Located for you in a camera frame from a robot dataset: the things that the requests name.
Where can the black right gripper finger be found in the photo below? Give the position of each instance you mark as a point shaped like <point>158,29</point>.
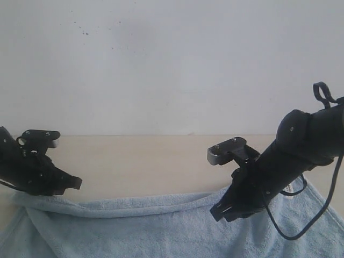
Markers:
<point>232,213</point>
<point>229,199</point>

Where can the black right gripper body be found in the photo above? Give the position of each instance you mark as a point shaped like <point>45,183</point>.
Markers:
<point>269,175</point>

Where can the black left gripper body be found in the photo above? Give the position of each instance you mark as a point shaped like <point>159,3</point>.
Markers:
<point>34,174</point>

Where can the light blue fluffy towel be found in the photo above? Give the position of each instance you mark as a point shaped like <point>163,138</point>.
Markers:
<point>156,226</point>

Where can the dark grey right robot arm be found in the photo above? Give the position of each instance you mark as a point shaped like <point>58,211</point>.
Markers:
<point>303,142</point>

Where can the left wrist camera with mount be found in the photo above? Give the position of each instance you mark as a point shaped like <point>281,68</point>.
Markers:
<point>37,142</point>

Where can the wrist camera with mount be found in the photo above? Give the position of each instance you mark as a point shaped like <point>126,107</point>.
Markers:
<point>37,142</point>
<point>234,149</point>

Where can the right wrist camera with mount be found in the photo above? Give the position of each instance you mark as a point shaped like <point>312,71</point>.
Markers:
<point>234,149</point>

